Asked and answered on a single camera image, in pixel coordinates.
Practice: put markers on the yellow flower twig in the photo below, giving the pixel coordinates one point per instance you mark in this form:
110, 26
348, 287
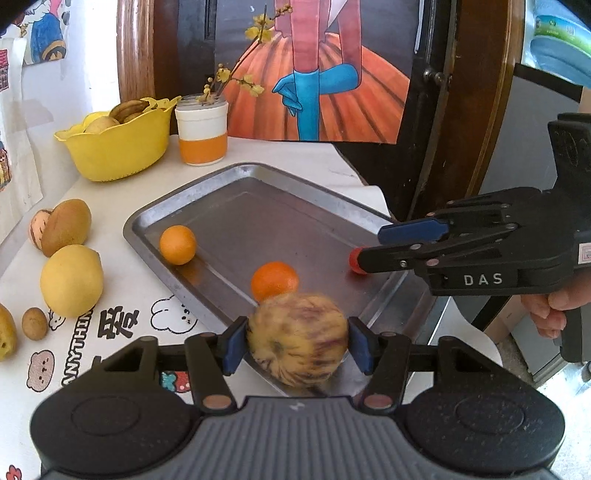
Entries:
252, 86

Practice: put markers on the yellow mango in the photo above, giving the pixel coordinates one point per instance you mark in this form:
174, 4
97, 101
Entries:
5, 332

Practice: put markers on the yellow plastic bowl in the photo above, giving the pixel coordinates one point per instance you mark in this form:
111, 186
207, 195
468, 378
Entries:
115, 152

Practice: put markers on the red cherry tomato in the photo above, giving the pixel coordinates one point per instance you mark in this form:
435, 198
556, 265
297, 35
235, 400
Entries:
354, 261

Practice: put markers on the pale yellow fruit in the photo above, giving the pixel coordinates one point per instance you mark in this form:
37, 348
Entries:
102, 124

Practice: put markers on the small orange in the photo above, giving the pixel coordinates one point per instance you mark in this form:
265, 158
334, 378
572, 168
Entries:
178, 244
274, 280

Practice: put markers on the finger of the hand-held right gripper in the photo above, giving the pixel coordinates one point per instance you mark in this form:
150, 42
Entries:
415, 230
392, 259

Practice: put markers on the brown wrinkled fruit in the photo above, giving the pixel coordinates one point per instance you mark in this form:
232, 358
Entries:
131, 110

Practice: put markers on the grey cabinet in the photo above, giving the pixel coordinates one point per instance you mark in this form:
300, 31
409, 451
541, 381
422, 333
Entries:
540, 138

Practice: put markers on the dark door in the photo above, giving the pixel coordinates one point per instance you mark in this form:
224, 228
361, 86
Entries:
427, 152

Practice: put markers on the person's right hand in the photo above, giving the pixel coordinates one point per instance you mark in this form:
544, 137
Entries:
545, 314

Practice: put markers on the wall poster with orange dress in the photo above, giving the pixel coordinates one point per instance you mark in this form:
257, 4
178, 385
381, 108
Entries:
351, 110

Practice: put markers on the small brown kiwi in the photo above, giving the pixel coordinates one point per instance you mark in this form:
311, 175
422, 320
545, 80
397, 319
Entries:
34, 324

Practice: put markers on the printed white tablecloth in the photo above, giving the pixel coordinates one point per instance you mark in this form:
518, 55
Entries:
115, 203

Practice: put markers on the yellow lemon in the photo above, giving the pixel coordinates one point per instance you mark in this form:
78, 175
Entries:
71, 281

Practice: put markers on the blue green plastic bag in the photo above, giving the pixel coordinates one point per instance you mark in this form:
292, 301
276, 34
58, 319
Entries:
554, 44

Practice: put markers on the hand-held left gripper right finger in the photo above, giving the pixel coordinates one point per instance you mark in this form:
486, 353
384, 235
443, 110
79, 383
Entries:
361, 345

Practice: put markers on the small striped pepino melon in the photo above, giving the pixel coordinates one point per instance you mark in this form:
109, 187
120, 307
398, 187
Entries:
37, 229

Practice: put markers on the large striped pepino melon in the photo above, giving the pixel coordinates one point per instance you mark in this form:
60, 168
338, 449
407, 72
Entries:
295, 337

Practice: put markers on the metal tray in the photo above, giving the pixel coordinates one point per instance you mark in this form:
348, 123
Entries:
277, 221

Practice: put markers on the metal door latch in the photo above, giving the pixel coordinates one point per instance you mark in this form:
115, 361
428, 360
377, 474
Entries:
436, 76

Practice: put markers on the girl and bear drawing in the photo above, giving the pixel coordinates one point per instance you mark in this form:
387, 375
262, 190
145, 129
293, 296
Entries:
46, 34

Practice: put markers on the wooden door frame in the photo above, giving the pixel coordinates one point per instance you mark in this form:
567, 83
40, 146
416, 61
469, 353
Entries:
134, 55

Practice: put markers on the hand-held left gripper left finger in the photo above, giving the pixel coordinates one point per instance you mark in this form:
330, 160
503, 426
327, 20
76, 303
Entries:
233, 345

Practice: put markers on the white and orange cup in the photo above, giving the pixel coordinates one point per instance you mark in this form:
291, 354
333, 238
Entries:
202, 134

